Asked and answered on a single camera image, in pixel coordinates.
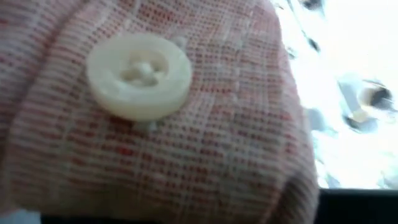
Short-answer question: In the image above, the pink checked button shirt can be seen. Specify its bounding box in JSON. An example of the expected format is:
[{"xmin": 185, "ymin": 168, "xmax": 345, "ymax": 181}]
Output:
[{"xmin": 0, "ymin": 0, "xmax": 321, "ymax": 224}]

